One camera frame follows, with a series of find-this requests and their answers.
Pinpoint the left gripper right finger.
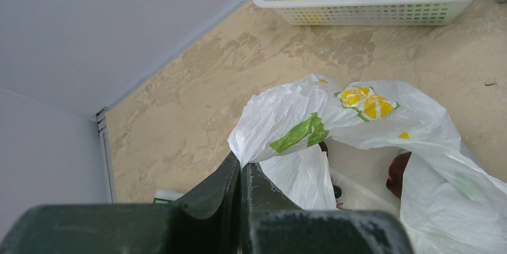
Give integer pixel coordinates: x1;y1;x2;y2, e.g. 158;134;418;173
242;163;413;253

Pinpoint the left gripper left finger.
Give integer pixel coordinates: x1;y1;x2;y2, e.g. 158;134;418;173
1;155;240;253

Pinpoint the white plastic bag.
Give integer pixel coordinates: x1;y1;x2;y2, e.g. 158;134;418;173
228;74;506;253

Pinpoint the dark red fake fruit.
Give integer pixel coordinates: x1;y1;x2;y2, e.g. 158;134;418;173
386;152;412;199

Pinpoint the green label screwdriver box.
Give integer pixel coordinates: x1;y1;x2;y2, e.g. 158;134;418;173
153;189;184;204

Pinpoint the white plastic basket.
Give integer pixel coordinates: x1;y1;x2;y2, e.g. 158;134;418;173
253;0;474;26

